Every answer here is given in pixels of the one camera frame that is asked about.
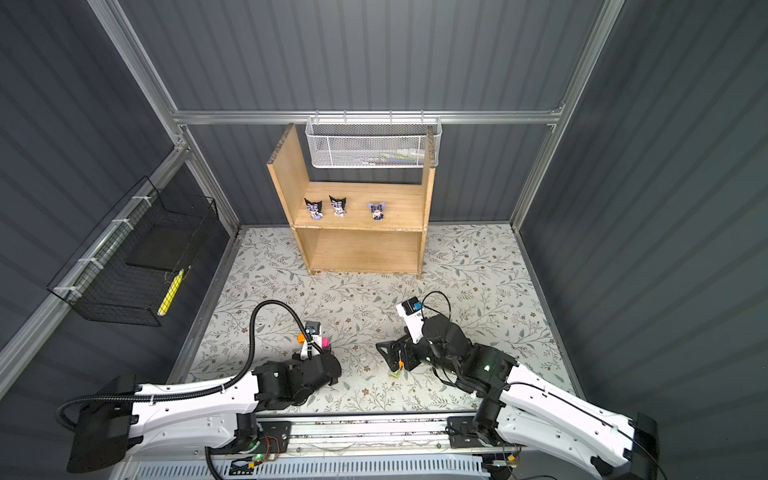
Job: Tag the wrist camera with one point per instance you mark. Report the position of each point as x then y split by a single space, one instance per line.
312 340
411 312

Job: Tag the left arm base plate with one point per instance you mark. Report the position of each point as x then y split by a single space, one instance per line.
271 438

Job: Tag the black wire basket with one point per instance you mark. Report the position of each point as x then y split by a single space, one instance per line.
124 275

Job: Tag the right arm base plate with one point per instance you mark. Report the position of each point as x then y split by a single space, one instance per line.
462 432

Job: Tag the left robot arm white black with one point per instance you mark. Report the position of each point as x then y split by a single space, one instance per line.
207 419

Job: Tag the wooden two-tier shelf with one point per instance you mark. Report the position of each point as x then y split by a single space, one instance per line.
353 243

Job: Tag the white ribbed cable duct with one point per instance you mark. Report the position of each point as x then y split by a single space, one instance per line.
439 466

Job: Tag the white wire mesh basket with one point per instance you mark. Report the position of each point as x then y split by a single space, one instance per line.
373 146

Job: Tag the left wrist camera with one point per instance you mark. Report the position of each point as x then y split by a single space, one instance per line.
312 340

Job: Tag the black purple figurine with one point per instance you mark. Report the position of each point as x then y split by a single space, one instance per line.
377 210
338 205
314 209

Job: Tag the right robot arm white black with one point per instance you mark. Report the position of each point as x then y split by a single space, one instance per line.
518 407

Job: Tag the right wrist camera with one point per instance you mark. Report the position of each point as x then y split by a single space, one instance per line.
411 312

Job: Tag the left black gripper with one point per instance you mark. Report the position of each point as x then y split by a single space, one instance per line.
298 361

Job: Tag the yellow green marker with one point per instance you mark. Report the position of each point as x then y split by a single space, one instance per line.
170 294

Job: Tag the aluminium rail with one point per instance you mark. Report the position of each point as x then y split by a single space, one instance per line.
421 433

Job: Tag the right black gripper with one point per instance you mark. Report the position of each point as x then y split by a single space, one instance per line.
406 345

